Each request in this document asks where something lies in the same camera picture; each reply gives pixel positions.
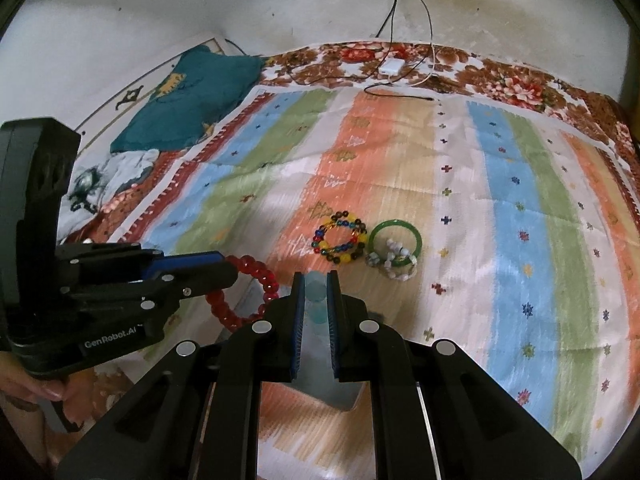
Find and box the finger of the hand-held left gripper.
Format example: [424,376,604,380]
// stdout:
[141,250,225,281]
[135,261,241,313]

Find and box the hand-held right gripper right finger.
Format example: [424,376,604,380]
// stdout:
[326,271,584,480]

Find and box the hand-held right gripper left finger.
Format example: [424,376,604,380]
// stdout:
[56,272,306,480]

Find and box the clear plastic box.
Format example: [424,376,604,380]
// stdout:
[302,270,367,412]

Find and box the red bead bracelet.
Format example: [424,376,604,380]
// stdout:
[205,254,280,332]

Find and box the person's left hand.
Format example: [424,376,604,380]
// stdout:
[0,350,71,413]

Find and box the white printed cloth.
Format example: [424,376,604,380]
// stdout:
[69,150,162,217]

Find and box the green jade bangle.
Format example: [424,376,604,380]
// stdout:
[368,219,422,267]

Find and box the teal pillow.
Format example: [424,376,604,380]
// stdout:
[110,45,267,155]

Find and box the striped woven blanket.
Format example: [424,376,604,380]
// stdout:
[107,85,640,480]

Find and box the brown floral blanket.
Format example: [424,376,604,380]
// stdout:
[55,40,640,241]

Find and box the white stone bead bracelet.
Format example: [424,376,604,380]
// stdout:
[364,239,418,282]

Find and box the multicolour bead bracelet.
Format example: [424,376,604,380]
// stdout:
[312,211,371,264]

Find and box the white cable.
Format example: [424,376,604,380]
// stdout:
[372,0,453,88]

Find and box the white charger with cables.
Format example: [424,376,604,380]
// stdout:
[270,0,435,103]

